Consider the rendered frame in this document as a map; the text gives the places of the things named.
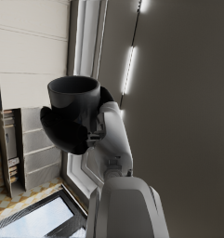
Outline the dark grey cup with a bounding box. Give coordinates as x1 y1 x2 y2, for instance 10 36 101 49
46 75 102 131

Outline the white door frame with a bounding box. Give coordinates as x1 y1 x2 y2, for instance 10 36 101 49
66 0 109 80

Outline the wooden shelf unit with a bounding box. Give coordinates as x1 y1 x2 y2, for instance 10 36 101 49
0 109 24 199

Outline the black framed window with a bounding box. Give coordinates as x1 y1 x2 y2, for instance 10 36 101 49
0 189 88 238

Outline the grey drawer cabinet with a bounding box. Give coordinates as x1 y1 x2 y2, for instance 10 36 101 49
20 106 63 192

